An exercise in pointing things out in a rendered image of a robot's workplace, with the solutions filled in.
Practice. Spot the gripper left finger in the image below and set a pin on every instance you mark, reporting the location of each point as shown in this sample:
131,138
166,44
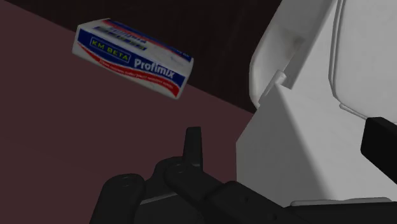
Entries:
193,149

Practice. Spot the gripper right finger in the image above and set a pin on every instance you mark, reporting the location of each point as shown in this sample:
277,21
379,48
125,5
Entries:
381,145

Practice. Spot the white blue red box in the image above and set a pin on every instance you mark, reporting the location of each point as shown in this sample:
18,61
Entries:
133,59

